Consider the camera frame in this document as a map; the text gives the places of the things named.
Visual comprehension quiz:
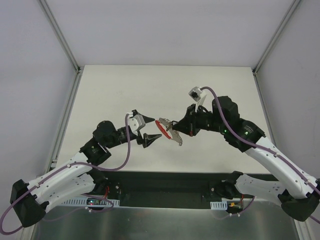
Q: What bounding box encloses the red handled key organizer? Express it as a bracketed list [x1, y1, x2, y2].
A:
[155, 117, 183, 146]

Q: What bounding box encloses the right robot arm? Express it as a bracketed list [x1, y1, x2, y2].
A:
[173, 96, 320, 222]

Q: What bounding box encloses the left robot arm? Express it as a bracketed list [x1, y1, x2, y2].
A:
[9, 110, 161, 228]

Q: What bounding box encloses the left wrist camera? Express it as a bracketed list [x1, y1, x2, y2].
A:
[127, 112, 146, 136]

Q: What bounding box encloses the left aluminium frame post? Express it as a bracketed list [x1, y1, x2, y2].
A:
[37, 0, 81, 73]

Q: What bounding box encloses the aluminium frame post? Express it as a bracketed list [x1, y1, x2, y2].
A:
[37, 0, 81, 73]
[252, 0, 303, 75]

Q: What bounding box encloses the left white cable duct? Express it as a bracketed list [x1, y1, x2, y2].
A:
[60, 197, 120, 207]

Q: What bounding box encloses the white cable duct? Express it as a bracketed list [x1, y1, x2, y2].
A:
[210, 200, 228, 211]
[60, 197, 120, 207]

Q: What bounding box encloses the right white cable duct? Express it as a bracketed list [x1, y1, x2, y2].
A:
[210, 200, 228, 211]

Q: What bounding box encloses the right aluminium frame post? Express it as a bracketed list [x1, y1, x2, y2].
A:
[252, 0, 303, 75]

